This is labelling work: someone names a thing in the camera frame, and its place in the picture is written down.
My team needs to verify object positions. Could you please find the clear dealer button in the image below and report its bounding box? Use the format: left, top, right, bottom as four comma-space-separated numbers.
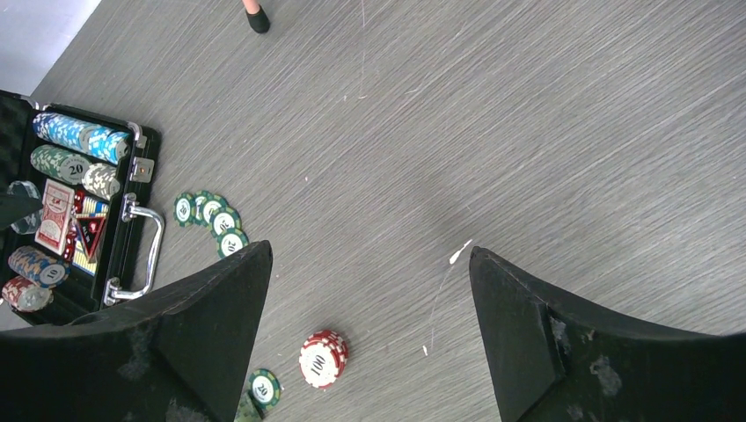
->
6, 180, 42, 235

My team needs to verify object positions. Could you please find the green chip stack lying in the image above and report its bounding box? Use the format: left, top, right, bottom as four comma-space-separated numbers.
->
234, 391, 263, 422

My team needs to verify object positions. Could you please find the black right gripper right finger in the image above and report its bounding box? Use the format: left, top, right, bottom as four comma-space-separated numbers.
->
469, 246, 745, 421

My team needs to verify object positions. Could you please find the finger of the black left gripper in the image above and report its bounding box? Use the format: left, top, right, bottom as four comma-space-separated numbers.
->
1, 193, 42, 229

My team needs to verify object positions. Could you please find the grey chip row in case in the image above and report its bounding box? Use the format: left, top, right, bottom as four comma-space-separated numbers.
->
82, 163, 121, 200

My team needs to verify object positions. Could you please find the red chip row in case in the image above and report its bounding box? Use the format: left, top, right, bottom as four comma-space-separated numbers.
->
2, 276, 54, 312

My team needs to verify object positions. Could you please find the green chip row in case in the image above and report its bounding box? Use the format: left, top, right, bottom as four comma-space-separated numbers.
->
30, 144, 91, 185

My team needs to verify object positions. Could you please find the green 20 chip beside stack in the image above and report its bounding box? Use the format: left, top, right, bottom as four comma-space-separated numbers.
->
249, 368, 282, 410

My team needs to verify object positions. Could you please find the red 100 chip stack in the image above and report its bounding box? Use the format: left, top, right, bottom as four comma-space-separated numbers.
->
298, 330, 349, 389

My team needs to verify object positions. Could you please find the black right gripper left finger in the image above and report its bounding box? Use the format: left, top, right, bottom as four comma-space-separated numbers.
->
1, 240, 273, 421

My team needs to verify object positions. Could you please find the blue chip row in case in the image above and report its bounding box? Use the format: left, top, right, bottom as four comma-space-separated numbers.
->
32, 112, 130, 164

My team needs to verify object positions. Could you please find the blue-orange chip row in case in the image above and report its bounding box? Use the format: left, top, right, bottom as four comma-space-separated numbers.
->
8, 245, 69, 288

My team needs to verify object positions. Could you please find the red playing card box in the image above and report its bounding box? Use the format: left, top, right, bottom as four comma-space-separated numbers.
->
34, 178, 75, 256

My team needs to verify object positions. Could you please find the black poker set case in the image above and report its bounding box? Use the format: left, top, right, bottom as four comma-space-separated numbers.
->
1, 91, 165, 325

